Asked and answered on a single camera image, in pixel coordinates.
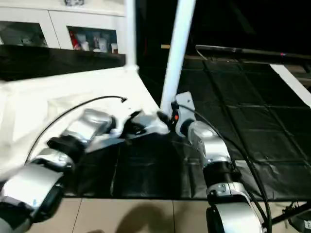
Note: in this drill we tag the white plastic table leg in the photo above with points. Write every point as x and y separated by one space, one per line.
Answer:
177 53
130 34

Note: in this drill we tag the white plastic table top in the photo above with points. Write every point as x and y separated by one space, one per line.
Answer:
29 102

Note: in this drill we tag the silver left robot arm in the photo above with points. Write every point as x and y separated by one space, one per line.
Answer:
58 165

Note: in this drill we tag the small brown label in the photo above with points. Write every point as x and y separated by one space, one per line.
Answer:
165 46

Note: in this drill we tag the black mat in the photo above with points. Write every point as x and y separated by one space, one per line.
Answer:
252 111

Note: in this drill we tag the black cabinet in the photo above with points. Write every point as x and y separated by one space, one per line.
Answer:
155 24

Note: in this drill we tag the white flat strip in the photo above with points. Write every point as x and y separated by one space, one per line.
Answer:
291 83

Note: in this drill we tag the white glass-door cabinet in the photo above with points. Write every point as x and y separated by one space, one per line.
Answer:
58 29

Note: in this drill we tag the grey object on cabinet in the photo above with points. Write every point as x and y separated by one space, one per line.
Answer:
74 2

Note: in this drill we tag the black power adapter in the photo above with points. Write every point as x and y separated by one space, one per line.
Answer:
301 223

